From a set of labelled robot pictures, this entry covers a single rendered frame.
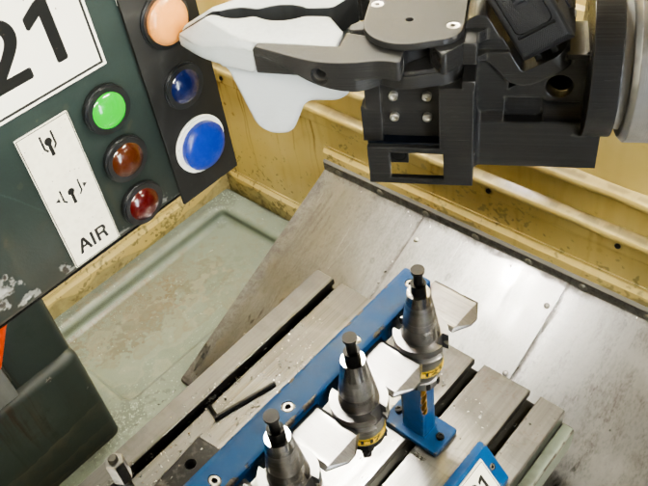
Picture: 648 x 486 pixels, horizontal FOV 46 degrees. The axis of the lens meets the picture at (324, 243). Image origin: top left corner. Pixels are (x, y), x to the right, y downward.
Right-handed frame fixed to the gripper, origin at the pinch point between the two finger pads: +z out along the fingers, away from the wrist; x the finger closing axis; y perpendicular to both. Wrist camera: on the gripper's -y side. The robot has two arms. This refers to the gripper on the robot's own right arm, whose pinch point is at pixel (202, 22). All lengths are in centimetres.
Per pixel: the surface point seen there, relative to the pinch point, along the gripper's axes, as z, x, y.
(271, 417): 3.8, 2.0, 40.2
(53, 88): 5.7, -5.7, 0.2
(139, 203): 4.4, -4.4, 8.7
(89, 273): 78, 74, 106
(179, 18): 1.4, 0.4, 0.0
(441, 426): -8, 29, 82
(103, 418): 57, 36, 104
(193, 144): 2.0, -0.8, 7.2
